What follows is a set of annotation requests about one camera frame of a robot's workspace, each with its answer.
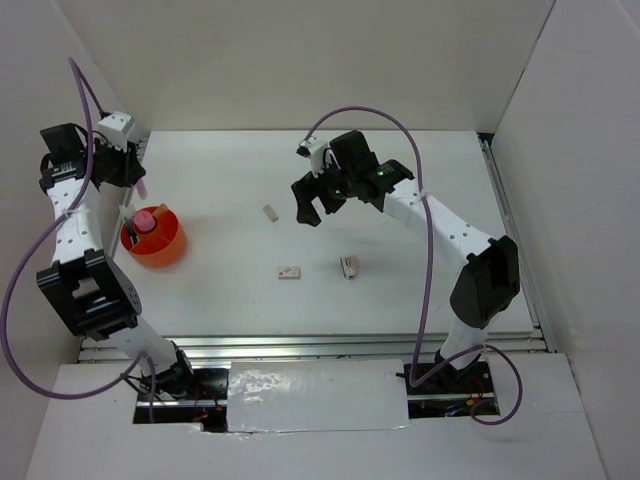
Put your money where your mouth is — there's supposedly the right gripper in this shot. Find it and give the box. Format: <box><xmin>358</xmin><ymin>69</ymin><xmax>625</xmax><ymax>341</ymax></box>
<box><xmin>291</xmin><ymin>154</ymin><xmax>356</xmax><ymax>227</ymax></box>

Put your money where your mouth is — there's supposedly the lilac highlighter marker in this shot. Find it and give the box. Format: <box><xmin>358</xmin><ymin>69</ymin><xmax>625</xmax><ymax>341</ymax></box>
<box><xmin>136</xmin><ymin>179</ymin><xmax>148</xmax><ymax>199</ymax></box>

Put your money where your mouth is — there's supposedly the green black pen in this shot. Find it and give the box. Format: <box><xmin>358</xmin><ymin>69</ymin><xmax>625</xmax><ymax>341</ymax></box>
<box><xmin>122</xmin><ymin>213</ymin><xmax>137</xmax><ymax>245</ymax></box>

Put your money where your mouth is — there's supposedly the orange highlighter marker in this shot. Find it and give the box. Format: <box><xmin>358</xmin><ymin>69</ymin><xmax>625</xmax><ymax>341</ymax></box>
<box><xmin>152</xmin><ymin>203</ymin><xmax>168</xmax><ymax>219</ymax></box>

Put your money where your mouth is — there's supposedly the beige eraser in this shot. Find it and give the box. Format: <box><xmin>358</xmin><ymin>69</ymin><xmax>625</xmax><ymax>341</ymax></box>
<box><xmin>263</xmin><ymin>205</ymin><xmax>279</xmax><ymax>222</ymax></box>

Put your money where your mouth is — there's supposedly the pink round container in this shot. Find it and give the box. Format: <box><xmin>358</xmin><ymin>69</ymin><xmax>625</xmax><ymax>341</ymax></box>
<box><xmin>133</xmin><ymin>210</ymin><xmax>156</xmax><ymax>233</ymax></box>

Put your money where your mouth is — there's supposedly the purple black pen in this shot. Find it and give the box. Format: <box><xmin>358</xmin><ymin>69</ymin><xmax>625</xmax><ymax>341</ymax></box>
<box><xmin>127</xmin><ymin>224</ymin><xmax>138</xmax><ymax>246</ymax></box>

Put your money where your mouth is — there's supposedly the pink mini stapler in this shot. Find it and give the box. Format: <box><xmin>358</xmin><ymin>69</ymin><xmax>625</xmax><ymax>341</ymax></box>
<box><xmin>340</xmin><ymin>255</ymin><xmax>358</xmax><ymax>280</ymax></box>

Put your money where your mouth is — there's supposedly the staples box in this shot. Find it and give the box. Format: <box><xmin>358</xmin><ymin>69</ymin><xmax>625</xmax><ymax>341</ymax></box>
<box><xmin>277</xmin><ymin>266</ymin><xmax>301</xmax><ymax>280</ymax></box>

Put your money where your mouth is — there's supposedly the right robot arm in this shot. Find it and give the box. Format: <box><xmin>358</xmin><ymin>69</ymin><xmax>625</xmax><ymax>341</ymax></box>
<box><xmin>291</xmin><ymin>131</ymin><xmax>520</xmax><ymax>392</ymax></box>

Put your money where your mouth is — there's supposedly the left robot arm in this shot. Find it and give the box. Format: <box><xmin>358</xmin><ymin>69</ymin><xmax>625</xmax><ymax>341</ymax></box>
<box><xmin>36</xmin><ymin>123</ymin><xmax>198</xmax><ymax>399</ymax></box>

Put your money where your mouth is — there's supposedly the orange round pen holder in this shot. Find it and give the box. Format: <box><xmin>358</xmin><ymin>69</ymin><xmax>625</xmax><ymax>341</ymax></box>
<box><xmin>119</xmin><ymin>205</ymin><xmax>188</xmax><ymax>269</ymax></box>

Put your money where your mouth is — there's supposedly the white cover sheet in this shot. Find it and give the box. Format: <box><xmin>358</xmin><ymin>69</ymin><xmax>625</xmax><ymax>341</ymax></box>
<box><xmin>227</xmin><ymin>359</ymin><xmax>410</xmax><ymax>433</ymax></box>

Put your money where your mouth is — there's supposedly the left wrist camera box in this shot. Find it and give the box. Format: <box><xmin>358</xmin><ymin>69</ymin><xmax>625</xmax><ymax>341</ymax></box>
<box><xmin>97</xmin><ymin>111</ymin><xmax>136</xmax><ymax>152</ymax></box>

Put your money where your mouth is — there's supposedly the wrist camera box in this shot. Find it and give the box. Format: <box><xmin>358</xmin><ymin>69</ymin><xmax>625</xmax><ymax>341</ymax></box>
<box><xmin>97</xmin><ymin>111</ymin><xmax>136</xmax><ymax>152</ymax></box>
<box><xmin>296</xmin><ymin>136</ymin><xmax>330</xmax><ymax>177</ymax></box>

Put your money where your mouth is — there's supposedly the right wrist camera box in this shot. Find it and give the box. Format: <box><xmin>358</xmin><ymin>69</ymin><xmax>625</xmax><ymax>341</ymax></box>
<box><xmin>296</xmin><ymin>136</ymin><xmax>330</xmax><ymax>177</ymax></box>

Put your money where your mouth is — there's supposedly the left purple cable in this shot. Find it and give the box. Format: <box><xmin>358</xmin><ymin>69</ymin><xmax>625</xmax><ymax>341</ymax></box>
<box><xmin>1</xmin><ymin>57</ymin><xmax>157</xmax><ymax>426</ymax></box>

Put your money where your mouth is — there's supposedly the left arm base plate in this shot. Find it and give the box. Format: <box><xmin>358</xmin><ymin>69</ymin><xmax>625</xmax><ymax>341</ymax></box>
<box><xmin>129</xmin><ymin>368</ymin><xmax>229</xmax><ymax>433</ymax></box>

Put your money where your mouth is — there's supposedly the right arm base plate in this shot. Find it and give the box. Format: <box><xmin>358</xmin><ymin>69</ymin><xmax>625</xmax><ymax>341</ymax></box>
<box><xmin>396</xmin><ymin>361</ymin><xmax>500</xmax><ymax>419</ymax></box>

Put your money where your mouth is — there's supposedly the aluminium right rail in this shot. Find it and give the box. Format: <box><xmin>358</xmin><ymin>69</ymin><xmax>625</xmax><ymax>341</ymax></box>
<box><xmin>477</xmin><ymin>132</ymin><xmax>560</xmax><ymax>354</ymax></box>

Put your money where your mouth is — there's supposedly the aluminium rail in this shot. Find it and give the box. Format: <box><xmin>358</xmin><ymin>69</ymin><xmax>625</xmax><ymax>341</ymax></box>
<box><xmin>77</xmin><ymin>329</ymin><xmax>547</xmax><ymax>363</ymax></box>
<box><xmin>477</xmin><ymin>132</ymin><xmax>560</xmax><ymax>354</ymax></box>

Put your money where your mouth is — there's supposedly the aluminium front rail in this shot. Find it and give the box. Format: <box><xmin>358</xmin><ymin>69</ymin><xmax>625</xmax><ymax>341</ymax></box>
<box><xmin>77</xmin><ymin>329</ymin><xmax>547</xmax><ymax>363</ymax></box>

